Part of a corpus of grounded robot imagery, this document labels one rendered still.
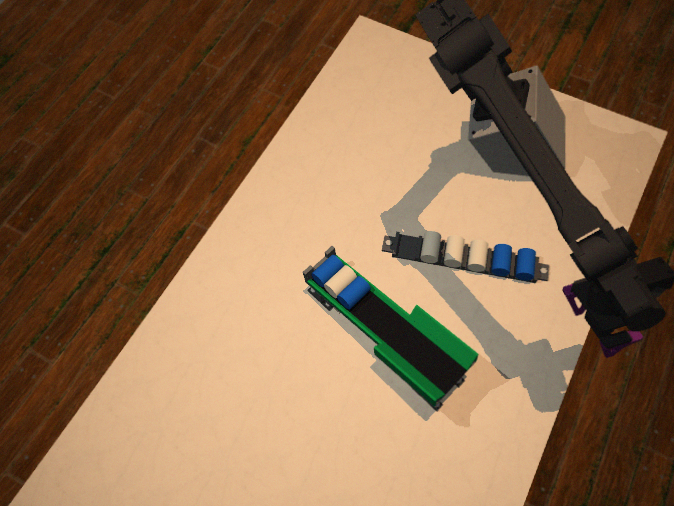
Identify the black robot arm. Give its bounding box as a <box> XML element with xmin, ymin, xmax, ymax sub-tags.
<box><xmin>415</xmin><ymin>0</ymin><xmax>674</xmax><ymax>332</ymax></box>

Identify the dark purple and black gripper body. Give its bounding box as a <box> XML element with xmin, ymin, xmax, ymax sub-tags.
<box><xmin>571</xmin><ymin>278</ymin><xmax>633</xmax><ymax>349</ymax></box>

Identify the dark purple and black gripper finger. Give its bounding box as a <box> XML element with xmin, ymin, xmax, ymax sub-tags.
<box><xmin>599</xmin><ymin>331</ymin><xmax>643</xmax><ymax>358</ymax></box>
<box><xmin>562</xmin><ymin>284</ymin><xmax>586</xmax><ymax>316</ymax></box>

